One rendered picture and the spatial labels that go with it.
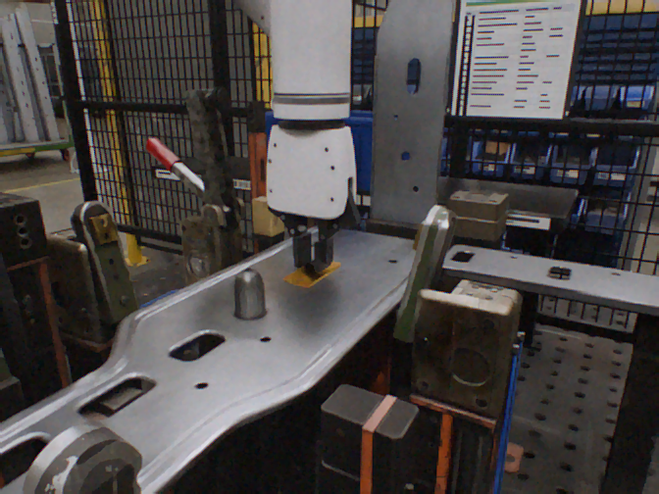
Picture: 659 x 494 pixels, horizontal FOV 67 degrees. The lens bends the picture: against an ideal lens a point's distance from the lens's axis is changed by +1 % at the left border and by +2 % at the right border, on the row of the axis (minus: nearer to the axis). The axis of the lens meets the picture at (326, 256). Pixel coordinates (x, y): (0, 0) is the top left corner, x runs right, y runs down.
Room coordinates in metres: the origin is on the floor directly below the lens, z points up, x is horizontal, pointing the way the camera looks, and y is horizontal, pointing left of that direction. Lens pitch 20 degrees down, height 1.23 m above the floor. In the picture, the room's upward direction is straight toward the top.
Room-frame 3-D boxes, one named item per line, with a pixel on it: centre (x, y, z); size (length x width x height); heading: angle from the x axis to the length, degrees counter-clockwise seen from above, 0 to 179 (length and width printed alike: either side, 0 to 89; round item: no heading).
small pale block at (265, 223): (0.71, 0.09, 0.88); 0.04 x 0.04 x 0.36; 60
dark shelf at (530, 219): (1.05, -0.03, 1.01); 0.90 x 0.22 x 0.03; 60
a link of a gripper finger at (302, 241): (0.59, 0.04, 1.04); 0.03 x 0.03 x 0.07; 60
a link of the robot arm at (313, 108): (0.58, 0.02, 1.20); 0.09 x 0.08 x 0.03; 60
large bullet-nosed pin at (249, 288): (0.47, 0.08, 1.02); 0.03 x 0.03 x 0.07
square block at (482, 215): (0.75, -0.23, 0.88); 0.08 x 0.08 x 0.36; 60
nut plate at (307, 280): (0.58, 0.02, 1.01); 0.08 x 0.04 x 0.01; 150
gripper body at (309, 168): (0.58, 0.02, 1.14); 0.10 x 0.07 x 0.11; 60
